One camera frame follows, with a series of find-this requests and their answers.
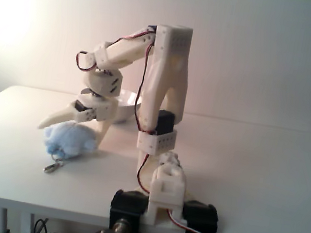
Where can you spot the skyblue plush doll with clasp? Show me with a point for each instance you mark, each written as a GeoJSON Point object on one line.
{"type": "Point", "coordinates": [65, 140]}

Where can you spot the white ceramic bowl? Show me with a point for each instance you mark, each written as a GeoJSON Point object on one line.
{"type": "Point", "coordinates": [127, 99]}

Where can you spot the white table leg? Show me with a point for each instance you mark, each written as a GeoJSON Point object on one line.
{"type": "Point", "coordinates": [24, 224]}
{"type": "Point", "coordinates": [2, 221]}

